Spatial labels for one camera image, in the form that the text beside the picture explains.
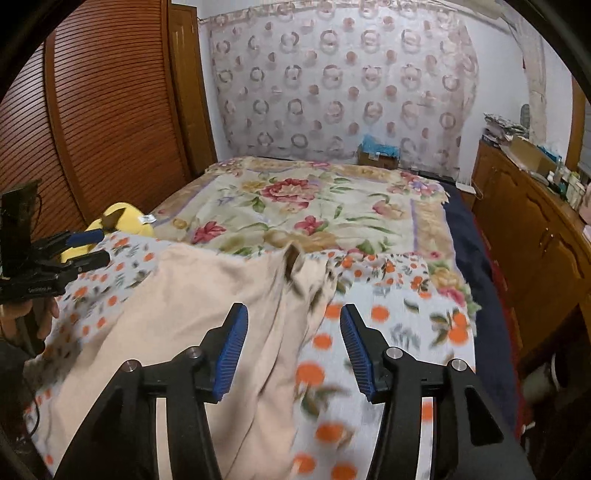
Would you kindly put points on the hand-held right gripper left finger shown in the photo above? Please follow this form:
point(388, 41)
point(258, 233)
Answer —
point(231, 355)

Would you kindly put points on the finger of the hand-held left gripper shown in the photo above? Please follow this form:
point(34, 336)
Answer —
point(92, 260)
point(85, 237)

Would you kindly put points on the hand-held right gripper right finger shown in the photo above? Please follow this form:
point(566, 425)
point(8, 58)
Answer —
point(358, 355)

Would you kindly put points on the beige printed t-shirt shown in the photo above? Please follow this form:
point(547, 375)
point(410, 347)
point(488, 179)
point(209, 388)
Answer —
point(184, 300)

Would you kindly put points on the person's left forearm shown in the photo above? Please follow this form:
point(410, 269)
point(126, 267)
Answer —
point(11, 369)

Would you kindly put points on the person's left hand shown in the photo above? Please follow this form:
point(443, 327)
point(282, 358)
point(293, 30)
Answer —
point(9, 323)

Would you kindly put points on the yellow plush toy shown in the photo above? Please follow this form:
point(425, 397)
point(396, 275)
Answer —
point(129, 221)

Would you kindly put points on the orange fruit print blanket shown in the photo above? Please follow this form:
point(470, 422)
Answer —
point(406, 323)

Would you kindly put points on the wooden louvered wardrobe door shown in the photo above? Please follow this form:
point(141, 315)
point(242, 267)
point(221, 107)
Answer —
point(106, 106)

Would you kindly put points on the dark blue bedsheet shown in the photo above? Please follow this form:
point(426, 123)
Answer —
point(489, 300)

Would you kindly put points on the red bed skirt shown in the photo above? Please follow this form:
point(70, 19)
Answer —
point(515, 332)

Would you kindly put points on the floral blanket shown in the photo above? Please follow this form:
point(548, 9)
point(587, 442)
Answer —
point(295, 198)

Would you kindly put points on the grey round container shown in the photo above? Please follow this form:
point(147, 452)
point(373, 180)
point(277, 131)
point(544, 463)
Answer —
point(540, 383)

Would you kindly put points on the cardboard box with blue packets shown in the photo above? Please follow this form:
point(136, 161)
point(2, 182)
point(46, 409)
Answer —
point(376, 159)

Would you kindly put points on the wooden sideboard cabinet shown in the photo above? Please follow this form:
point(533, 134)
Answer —
point(531, 240)

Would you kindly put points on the open cardboard box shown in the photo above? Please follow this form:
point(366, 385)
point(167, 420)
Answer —
point(526, 154)

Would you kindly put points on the stack of folded patterned cloths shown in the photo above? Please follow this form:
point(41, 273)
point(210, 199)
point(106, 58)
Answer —
point(501, 124)

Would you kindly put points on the row of small bottles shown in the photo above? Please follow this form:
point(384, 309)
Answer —
point(570, 184)

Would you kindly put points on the circle patterned sheer curtain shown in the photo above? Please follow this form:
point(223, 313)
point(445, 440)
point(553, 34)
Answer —
point(341, 83)

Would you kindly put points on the white lace curtain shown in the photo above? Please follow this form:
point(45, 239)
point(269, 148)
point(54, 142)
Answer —
point(534, 83)

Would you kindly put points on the wooden window frame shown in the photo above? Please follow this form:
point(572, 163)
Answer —
point(576, 120)

